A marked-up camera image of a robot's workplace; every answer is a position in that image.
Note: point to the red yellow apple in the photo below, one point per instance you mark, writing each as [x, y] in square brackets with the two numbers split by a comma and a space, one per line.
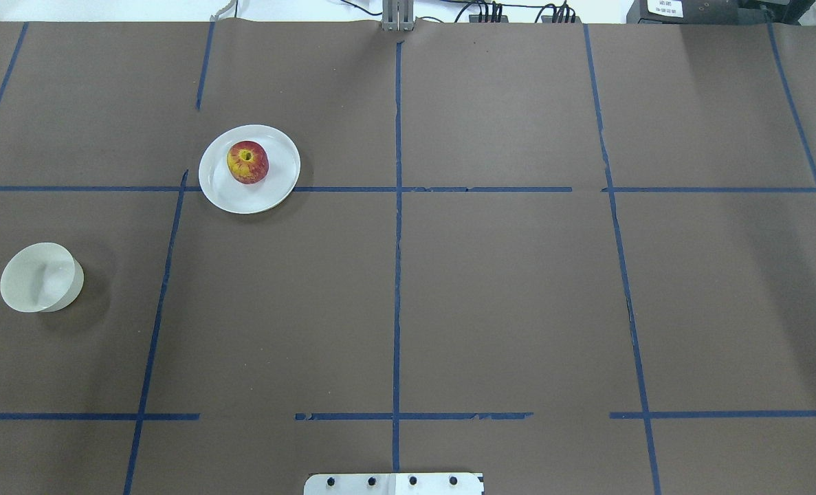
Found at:
[247, 162]

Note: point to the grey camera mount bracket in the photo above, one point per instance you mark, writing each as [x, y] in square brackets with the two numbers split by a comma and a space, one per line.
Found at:
[398, 15]

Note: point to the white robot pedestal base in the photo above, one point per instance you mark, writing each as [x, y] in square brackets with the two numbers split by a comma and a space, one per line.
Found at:
[396, 483]

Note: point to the white round plate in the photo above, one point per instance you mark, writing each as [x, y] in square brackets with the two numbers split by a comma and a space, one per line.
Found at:
[225, 192]

